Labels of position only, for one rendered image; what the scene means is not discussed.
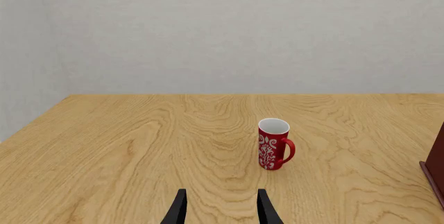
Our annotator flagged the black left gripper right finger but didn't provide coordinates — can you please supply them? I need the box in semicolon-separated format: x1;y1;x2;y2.
257;189;284;224

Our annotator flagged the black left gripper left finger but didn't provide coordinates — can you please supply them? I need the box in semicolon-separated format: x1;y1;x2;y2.
161;188;188;224

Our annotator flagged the red-brown desk caddy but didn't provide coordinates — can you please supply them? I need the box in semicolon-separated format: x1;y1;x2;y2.
418;121;444;211

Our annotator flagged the red mug with white pattern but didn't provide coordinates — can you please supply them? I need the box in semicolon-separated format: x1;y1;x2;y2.
257;117;296;171

